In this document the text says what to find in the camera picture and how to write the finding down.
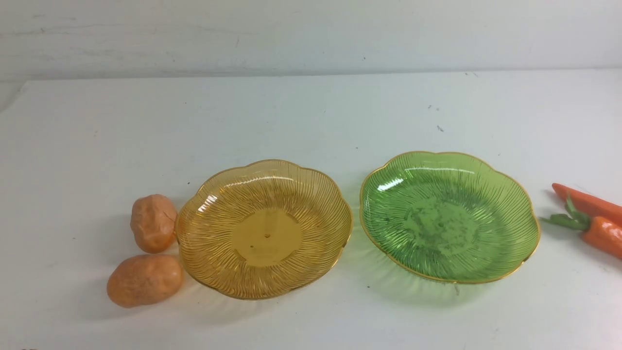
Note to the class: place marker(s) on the orange-brown toy potato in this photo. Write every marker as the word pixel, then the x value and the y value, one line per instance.
pixel 144 280
pixel 152 223

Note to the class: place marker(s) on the orange toy carrot back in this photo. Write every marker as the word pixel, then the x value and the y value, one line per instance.
pixel 589 204

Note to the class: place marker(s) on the orange toy carrot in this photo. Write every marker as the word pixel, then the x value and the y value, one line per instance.
pixel 589 204
pixel 596 230

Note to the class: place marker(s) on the orange toy carrot front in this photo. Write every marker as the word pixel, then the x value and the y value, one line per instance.
pixel 596 230

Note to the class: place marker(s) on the amber ribbed plastic plate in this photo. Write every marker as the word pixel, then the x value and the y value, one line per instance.
pixel 263 230

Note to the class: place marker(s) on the green ribbed plastic plate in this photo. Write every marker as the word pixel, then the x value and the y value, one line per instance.
pixel 449 217

